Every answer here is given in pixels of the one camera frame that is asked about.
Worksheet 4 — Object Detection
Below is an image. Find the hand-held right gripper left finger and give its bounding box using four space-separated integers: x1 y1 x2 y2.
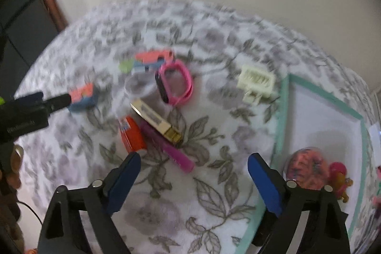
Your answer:
38 152 142 254

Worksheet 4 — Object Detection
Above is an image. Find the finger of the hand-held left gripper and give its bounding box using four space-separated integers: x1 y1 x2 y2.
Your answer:
45 93 72 113
13 92 44 104

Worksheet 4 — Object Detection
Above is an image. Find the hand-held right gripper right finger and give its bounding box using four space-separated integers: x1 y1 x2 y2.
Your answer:
248 153 351 254

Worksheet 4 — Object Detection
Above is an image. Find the coral and blue toy car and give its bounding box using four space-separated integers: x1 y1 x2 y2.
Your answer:
68 83 100 113

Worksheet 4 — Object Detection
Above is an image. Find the round container of rubber bands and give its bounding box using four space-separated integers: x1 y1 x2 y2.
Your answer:
284 147 329 190

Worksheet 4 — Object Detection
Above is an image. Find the small orange box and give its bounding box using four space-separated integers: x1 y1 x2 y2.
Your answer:
119 115 148 153

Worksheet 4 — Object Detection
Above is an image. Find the magenta pen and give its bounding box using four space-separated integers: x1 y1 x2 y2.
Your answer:
140 120 195 174

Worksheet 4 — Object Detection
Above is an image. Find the gold and white lipstick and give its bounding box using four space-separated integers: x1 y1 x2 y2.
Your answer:
130 99 183 147

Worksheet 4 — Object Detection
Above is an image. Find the pink doll figure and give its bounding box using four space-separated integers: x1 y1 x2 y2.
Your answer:
326 162 355 202

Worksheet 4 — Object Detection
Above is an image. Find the small green plastic toy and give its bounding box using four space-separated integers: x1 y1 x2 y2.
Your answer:
119 60 134 74

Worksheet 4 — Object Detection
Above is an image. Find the teal cardboard box tray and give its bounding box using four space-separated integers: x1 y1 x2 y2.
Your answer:
238 74 376 254

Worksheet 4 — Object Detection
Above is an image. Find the clear plastic ring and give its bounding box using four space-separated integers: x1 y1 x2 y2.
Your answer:
124 74 158 103

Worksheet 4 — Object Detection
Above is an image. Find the pink smartwatch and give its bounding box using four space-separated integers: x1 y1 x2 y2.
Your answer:
155 60 194 107

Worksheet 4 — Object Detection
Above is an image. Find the person's left hand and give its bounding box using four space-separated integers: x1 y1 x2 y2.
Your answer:
7 144 24 187

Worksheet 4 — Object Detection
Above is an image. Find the grey floral blanket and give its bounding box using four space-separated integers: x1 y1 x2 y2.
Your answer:
15 0 376 254

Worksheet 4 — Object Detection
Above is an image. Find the brown pole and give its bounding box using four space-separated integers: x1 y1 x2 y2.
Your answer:
42 0 69 31

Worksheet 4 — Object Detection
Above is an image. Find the cream plastic clip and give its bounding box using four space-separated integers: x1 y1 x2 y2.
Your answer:
237 64 276 104

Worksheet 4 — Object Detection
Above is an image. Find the coral and blue toy gun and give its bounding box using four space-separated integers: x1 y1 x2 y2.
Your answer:
132 49 176 73

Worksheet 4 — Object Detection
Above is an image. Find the white power strip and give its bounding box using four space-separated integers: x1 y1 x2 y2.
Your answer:
367 123 381 153

